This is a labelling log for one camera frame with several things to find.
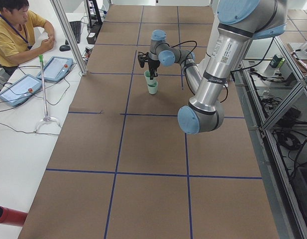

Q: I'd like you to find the near blue teach pendant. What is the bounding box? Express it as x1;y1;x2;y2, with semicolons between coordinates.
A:
0;74;42;107

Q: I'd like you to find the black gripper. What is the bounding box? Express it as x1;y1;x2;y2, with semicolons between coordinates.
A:
148;59;160;79

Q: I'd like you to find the black computer mouse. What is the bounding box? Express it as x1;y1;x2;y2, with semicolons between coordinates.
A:
59;44;71;52

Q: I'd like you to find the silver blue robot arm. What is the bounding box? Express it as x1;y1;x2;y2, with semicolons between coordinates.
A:
147;0;288;134

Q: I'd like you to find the man in yellow shirt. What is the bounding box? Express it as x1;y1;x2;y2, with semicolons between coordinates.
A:
0;0;55;76

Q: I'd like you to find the blue teach pendant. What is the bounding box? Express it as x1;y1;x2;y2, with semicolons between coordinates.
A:
0;74;42;107
39;55;73;83

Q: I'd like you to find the black keyboard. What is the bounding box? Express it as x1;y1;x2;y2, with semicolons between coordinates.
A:
69;21;82;43

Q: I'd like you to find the red cylinder tube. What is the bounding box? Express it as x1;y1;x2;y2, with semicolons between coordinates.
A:
0;206;28;227

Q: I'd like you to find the green cup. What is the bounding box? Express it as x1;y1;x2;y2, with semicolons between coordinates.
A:
147;81;158;95
144;70;156;85

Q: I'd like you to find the aluminium frame post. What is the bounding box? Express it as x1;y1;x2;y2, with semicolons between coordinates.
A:
50;0;87;76

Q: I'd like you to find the black box with label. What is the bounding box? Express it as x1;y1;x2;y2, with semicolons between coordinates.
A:
86;32;97;45

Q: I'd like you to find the brown paper table cover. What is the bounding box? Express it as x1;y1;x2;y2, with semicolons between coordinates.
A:
19;5;279;239

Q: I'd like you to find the green drink carton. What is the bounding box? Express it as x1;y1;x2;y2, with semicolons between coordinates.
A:
269;54;283;68

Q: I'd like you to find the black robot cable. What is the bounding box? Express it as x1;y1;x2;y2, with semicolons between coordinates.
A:
168;41;198;73

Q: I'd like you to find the far blue teach pendant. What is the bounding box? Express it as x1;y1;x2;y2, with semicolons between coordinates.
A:
39;55;73;83

